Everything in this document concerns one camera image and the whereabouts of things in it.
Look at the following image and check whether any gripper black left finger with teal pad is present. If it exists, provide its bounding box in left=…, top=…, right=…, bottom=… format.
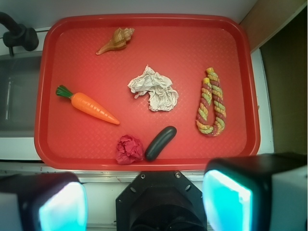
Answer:
left=0, top=172, right=88, bottom=231

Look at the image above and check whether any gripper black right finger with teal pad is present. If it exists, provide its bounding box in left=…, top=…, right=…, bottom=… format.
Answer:
left=202, top=153, right=308, bottom=231

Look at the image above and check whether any brown striped conch shell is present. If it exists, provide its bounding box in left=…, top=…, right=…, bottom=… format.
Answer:
left=96, top=28, right=135, bottom=55

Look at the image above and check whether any crumpled red paper ball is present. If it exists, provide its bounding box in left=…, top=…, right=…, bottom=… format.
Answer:
left=116, top=135, right=144, bottom=165

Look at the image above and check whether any orange toy carrot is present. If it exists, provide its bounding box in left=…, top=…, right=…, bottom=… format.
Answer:
left=56, top=85, right=120, bottom=125

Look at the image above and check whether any dark green toy cucumber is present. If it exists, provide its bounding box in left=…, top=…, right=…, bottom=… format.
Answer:
left=145, top=126, right=177, bottom=162

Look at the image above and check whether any grey metal sink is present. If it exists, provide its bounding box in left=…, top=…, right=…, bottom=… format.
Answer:
left=0, top=51, right=42, bottom=138

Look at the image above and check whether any crumpled white paper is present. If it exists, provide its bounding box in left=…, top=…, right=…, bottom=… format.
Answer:
left=128, top=65, right=179, bottom=112

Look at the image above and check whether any red plastic tray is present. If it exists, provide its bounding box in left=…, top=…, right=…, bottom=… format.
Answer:
left=34, top=13, right=262, bottom=172

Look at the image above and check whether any black faucet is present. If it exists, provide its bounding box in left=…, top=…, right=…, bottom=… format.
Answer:
left=0, top=12, right=39, bottom=57

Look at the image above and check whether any twisted multicolour rope toy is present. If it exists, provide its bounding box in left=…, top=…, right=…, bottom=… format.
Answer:
left=196, top=67, right=227, bottom=137

